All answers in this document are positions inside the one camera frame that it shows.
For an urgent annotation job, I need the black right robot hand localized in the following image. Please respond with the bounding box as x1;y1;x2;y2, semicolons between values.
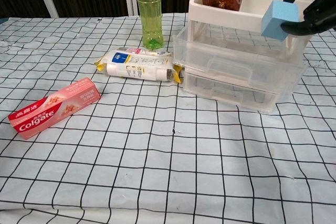
280;0;336;36

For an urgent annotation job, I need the blue foam block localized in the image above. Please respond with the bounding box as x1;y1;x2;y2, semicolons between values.
261;0;299;42

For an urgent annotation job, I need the clear empty drawer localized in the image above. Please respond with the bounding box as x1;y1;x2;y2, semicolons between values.
184;71;278;112

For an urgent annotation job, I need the pink Colgate toothpaste box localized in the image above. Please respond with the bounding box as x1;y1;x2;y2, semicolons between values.
7;77;102;141

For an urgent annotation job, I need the green plastic bottle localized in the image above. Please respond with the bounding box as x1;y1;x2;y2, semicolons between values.
136;0;165;51

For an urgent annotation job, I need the white wet wipes pack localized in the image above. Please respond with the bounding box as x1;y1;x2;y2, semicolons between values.
94;47;186;84

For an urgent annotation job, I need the white black checkered tablecloth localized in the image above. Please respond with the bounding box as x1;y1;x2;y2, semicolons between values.
0;13;336;224

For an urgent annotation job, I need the white plastic drawer organizer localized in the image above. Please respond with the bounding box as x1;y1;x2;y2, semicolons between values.
183;0;323;113

